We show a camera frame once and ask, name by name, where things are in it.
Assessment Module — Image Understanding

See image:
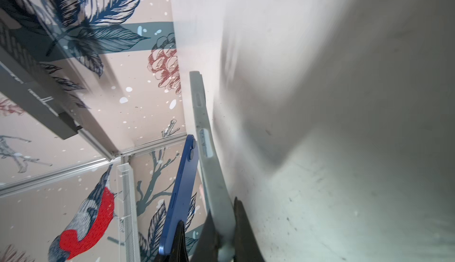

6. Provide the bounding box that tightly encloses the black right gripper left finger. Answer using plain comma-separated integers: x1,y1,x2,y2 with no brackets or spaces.
190,212,222,262

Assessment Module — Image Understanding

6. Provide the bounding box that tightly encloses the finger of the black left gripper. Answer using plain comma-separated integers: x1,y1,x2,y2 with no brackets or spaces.
154,221,190,262

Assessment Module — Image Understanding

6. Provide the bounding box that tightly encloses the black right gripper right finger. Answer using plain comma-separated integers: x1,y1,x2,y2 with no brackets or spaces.
233,198,265,262

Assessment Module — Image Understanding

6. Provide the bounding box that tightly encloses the blue phone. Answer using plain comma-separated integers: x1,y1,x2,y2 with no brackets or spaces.
159,135,199,254

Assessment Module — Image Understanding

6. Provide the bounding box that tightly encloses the large phone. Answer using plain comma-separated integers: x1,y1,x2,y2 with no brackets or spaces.
190,71,236,262

